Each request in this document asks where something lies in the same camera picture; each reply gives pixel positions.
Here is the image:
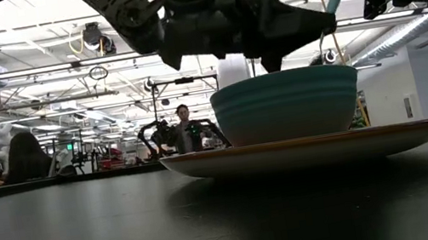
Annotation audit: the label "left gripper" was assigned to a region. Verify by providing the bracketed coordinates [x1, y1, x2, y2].
[185, 0, 343, 84]

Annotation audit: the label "teal bowl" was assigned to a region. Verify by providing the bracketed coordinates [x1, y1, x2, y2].
[206, 58, 368, 152]

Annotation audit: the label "small black ceiling reel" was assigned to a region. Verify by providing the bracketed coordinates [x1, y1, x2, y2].
[141, 76, 157, 95]
[321, 47, 339, 66]

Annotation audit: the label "potted succulent plant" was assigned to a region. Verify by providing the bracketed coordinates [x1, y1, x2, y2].
[349, 111, 371, 130]

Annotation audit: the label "red-orange plate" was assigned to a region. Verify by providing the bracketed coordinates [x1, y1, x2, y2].
[158, 115, 428, 192]

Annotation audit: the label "person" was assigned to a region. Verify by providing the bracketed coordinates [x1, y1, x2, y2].
[170, 101, 203, 156]

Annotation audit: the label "red tool cart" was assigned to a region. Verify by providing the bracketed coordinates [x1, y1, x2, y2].
[95, 145, 126, 172]

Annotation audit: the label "person's feet in sneakers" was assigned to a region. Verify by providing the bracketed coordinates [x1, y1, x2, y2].
[0, 128, 57, 187]

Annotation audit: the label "white lumpy object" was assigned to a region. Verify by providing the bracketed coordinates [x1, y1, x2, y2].
[0, 120, 20, 164]

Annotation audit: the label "silver ventilation duct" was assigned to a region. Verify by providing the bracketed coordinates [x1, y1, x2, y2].
[347, 12, 428, 68]

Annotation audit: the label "black stand frame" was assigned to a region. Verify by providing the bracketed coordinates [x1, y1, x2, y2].
[149, 71, 226, 135]

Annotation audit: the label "black ceiling cable reel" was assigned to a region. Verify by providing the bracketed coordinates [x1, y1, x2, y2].
[80, 18, 118, 59]

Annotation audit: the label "black aluminium table frame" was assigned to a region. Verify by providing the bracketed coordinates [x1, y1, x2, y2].
[0, 117, 428, 205]

